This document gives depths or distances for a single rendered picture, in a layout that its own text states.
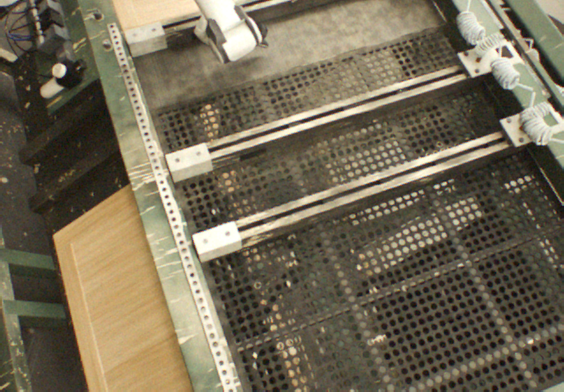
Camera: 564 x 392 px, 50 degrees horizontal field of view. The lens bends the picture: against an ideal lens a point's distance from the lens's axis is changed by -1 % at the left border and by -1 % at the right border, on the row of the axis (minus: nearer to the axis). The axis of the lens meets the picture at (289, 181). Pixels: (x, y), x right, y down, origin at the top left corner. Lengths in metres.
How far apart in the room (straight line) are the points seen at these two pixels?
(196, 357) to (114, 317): 0.56
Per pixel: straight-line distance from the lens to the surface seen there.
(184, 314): 1.69
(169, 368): 2.00
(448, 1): 2.29
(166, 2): 2.31
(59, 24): 2.22
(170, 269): 1.74
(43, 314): 2.31
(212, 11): 1.67
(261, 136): 1.90
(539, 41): 2.70
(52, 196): 2.41
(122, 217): 2.19
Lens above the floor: 1.72
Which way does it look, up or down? 17 degrees down
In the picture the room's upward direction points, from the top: 59 degrees clockwise
